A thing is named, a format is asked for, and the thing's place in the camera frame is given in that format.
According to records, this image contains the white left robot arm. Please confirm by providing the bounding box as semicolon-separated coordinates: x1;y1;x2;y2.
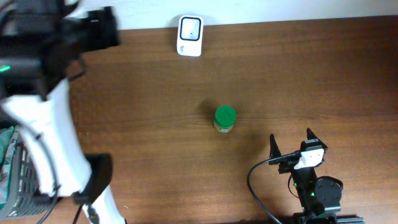
1;0;125;223

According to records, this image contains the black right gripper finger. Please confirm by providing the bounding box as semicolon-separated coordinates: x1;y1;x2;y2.
269;134;282;164
306;128;328;149

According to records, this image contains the grey plastic basket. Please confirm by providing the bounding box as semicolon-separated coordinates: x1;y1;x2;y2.
1;124;57;223

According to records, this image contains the white barcode scanner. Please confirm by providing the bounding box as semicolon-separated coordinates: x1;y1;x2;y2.
177;15;204;57

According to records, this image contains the green lid jar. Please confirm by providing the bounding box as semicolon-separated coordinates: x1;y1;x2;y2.
214;105;237;133

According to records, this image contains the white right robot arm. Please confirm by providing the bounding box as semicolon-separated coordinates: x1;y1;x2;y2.
269;128;364;224

